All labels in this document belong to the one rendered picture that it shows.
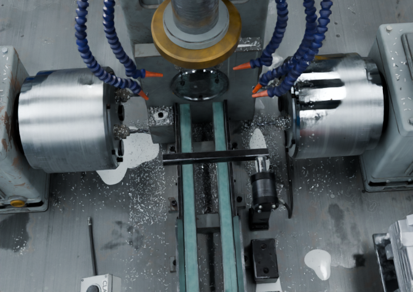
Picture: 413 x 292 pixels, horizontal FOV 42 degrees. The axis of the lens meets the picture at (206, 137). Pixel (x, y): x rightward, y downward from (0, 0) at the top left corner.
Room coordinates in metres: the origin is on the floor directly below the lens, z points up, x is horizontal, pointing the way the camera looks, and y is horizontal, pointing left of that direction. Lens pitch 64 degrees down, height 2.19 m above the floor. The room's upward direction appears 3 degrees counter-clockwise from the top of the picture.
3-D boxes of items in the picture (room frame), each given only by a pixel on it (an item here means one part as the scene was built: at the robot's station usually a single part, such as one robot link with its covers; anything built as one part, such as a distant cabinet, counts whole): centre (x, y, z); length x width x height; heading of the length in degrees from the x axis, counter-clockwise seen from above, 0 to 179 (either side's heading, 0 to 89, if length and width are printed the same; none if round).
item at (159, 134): (0.71, 0.12, 0.86); 0.07 x 0.06 x 0.12; 91
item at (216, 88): (0.73, 0.01, 1.02); 0.15 x 0.02 x 0.15; 91
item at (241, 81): (0.80, 0.01, 0.97); 0.30 x 0.11 x 0.34; 91
